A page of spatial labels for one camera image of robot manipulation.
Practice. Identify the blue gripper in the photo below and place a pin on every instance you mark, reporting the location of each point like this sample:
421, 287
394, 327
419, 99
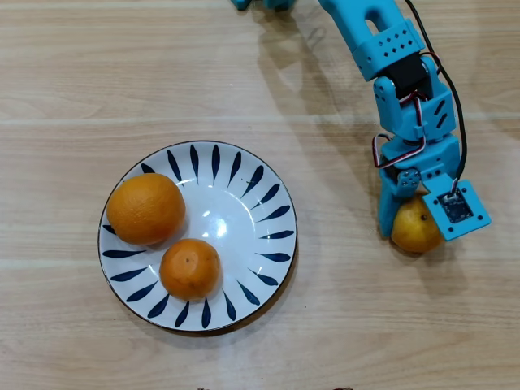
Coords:
409, 179

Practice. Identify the yellowish orange mandarin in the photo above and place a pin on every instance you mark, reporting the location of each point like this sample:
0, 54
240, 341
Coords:
410, 231

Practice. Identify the small deep orange mandarin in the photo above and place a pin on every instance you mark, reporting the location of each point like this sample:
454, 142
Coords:
191, 270

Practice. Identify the large orange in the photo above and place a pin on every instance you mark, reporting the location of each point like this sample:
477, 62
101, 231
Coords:
146, 209

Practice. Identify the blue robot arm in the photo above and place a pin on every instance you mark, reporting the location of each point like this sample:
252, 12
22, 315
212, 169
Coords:
365, 32

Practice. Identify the white plate with blue petals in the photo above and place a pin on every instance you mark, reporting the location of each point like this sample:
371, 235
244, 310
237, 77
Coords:
243, 227

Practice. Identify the wrist camera in blue mount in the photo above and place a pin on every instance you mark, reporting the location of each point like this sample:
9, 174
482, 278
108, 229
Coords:
459, 211

